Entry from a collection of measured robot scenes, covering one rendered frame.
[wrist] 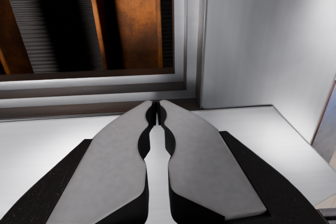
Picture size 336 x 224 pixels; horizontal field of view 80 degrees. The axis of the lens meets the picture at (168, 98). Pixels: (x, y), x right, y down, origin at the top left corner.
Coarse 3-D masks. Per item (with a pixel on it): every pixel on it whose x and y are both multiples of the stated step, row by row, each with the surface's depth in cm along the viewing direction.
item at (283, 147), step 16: (272, 112) 14; (272, 128) 15; (288, 128) 15; (272, 144) 16; (288, 144) 16; (304, 144) 16; (272, 160) 16; (288, 160) 17; (304, 160) 17; (320, 160) 17; (288, 176) 17; (304, 176) 18; (320, 176) 18; (304, 192) 18
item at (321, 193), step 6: (324, 168) 17; (330, 168) 17; (324, 174) 18; (330, 174) 18; (324, 180) 18; (330, 180) 18; (318, 186) 18; (324, 186) 18; (330, 186) 18; (318, 192) 19; (324, 192) 19; (330, 192) 19; (312, 198) 19; (318, 198) 19; (324, 198) 19; (312, 204) 19
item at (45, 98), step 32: (192, 0) 12; (192, 32) 13; (192, 64) 14; (0, 96) 15; (32, 96) 15; (64, 96) 15; (96, 96) 15; (128, 96) 15; (160, 96) 15; (192, 96) 15
